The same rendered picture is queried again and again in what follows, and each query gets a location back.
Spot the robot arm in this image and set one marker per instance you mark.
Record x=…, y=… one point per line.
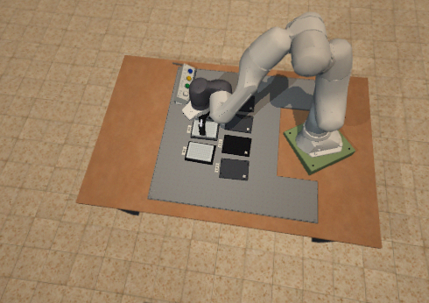
x=306, y=40

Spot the grey button panel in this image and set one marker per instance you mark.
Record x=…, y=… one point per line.
x=186, y=76

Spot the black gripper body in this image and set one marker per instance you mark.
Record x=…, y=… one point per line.
x=203, y=116

